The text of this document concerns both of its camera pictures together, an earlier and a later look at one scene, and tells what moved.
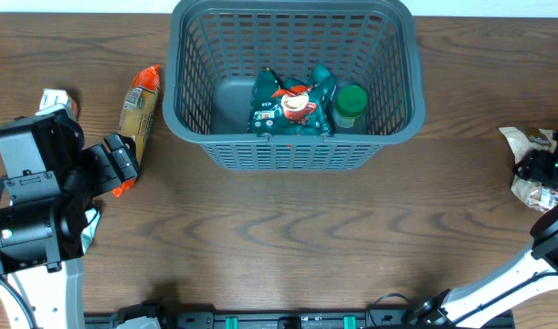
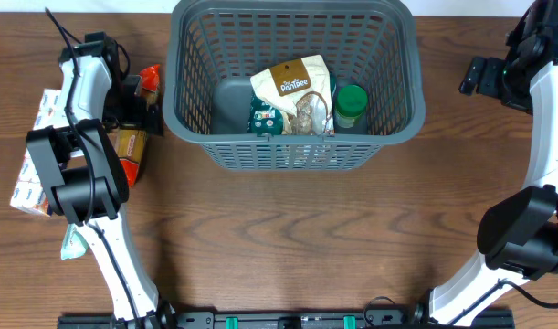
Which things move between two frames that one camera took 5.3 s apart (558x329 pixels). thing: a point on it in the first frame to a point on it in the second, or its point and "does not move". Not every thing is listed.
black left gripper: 108,164 to 147,117
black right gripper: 535,165 to 489,77
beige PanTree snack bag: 529,192 to 301,91
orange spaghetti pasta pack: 138,114 does not move
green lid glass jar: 351,102 does not move
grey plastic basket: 215,50 does not move
